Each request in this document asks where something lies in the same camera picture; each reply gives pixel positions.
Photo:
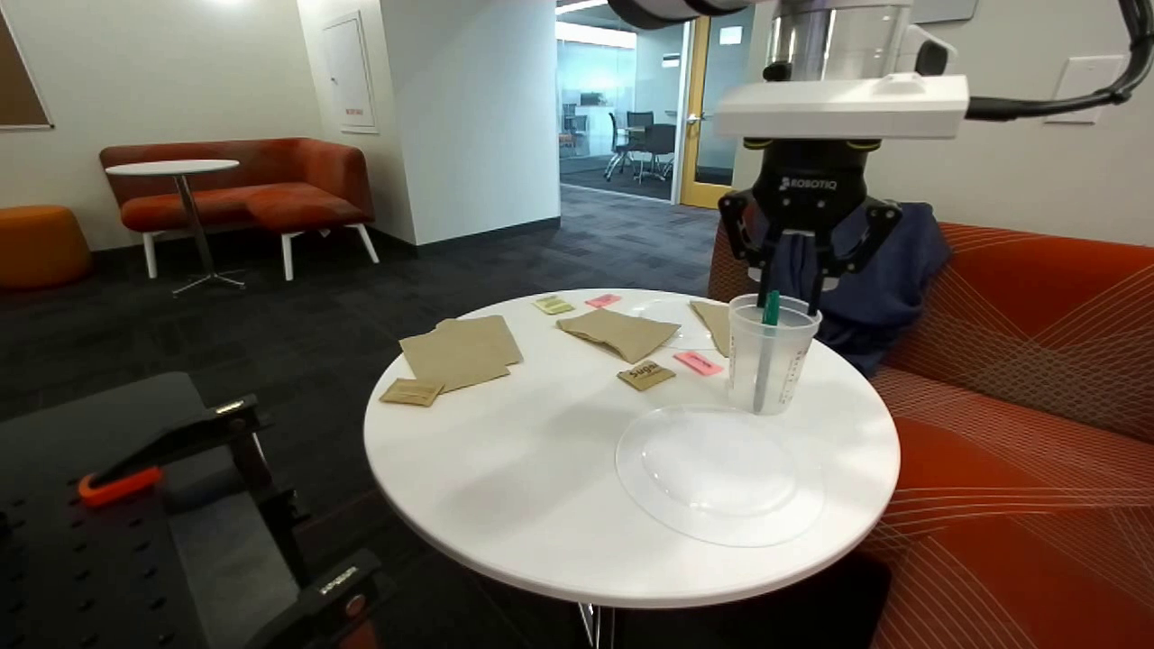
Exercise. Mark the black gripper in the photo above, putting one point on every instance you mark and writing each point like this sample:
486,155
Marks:
810,181

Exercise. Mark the grey marker with green cap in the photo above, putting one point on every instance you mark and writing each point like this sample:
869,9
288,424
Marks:
767,326

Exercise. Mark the clear plastic measuring cup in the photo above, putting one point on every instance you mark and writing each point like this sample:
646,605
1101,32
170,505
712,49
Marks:
788,361

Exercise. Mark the dark blue blanket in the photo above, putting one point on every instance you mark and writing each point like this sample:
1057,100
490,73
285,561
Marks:
902,289

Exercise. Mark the brown paper napkin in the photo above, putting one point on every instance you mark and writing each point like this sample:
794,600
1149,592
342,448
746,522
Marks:
712,326
454,357
501,335
616,335

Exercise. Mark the yellow wooden door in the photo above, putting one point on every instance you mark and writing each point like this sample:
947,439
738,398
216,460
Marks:
692,119

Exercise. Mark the pink sweetener packet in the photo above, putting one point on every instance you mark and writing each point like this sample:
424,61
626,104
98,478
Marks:
697,361
601,302

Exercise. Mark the black office chair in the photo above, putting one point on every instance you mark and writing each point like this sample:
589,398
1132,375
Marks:
651,139

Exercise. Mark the small brown sugar packet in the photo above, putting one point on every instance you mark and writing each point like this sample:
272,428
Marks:
646,375

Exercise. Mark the yellow sweetener packet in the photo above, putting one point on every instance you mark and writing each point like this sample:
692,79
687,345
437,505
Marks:
565,303
544,309

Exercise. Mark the orange patterned sofa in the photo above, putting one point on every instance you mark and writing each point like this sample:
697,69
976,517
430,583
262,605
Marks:
1020,420

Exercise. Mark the orange sofa with white legs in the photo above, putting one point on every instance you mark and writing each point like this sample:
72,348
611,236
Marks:
239,193

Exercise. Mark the orange round ottoman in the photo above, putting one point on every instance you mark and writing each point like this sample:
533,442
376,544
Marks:
40,247

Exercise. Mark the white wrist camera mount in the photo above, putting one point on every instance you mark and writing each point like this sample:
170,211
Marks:
841,109

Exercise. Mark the grey wall sign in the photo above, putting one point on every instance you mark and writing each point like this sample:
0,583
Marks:
950,9

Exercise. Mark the white wall board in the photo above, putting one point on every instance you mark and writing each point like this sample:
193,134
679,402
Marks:
347,73

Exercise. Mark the black metal bracket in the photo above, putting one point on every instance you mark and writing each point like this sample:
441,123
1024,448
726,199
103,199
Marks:
275,517

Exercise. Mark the small round white pedestal table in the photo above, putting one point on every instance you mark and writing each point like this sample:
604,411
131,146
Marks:
180,169

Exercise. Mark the brown wall picture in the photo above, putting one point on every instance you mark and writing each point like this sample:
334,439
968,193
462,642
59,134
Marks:
18,73

